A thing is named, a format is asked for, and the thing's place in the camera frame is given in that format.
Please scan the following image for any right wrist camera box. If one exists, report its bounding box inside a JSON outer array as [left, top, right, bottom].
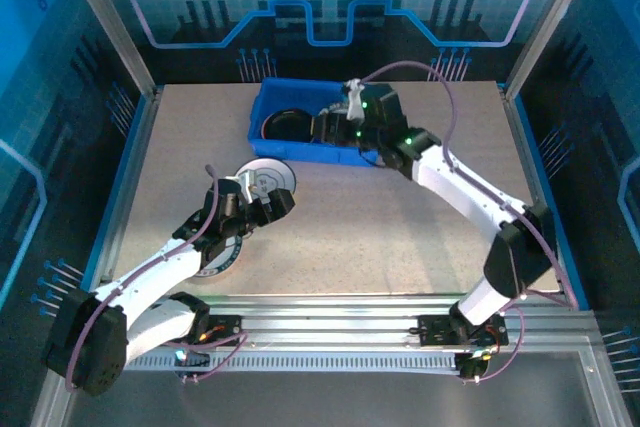
[[342, 77, 366, 122]]

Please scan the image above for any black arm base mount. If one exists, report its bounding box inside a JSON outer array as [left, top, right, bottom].
[[151, 314, 242, 348], [416, 313, 510, 348]]

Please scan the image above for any white plate green lettered rim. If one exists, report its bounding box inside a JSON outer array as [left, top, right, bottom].
[[192, 234, 245, 279]]

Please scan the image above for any black glossy plate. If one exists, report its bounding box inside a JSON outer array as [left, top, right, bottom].
[[261, 108, 310, 142]]

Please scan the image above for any aluminium frame post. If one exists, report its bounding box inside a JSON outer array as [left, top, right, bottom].
[[503, 0, 601, 98], [55, 0, 160, 98]]

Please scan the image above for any blue plastic bin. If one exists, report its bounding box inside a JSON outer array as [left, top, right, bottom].
[[246, 76, 396, 169]]

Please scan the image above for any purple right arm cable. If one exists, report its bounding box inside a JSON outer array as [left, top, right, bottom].
[[360, 60, 581, 384]]

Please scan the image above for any white plate green cloud outline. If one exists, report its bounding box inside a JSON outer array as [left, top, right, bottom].
[[233, 156, 300, 201]]

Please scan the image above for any aluminium table side rail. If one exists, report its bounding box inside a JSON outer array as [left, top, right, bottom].
[[89, 86, 164, 301], [498, 82, 576, 308]]

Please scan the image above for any small black adapter board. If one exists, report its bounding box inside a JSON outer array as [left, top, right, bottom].
[[173, 346, 212, 384], [455, 349, 494, 383]]

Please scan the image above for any slotted grey cable duct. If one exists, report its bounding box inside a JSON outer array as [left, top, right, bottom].
[[78, 352, 460, 374]]

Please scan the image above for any aluminium frame rail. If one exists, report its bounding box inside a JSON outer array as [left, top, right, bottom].
[[59, 293, 604, 354]]

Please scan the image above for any grey metal panel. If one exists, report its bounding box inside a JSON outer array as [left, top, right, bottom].
[[62, 369, 601, 427]]

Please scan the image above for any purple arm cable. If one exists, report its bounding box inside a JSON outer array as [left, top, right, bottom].
[[64, 162, 250, 394], [360, 60, 581, 384]]

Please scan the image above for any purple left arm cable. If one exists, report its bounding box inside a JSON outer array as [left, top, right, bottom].
[[64, 162, 250, 394]]

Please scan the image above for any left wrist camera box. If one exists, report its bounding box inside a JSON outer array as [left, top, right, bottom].
[[225, 170, 269, 204]]

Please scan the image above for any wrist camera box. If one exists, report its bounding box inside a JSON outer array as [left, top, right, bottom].
[[342, 77, 366, 122], [225, 170, 269, 204]]

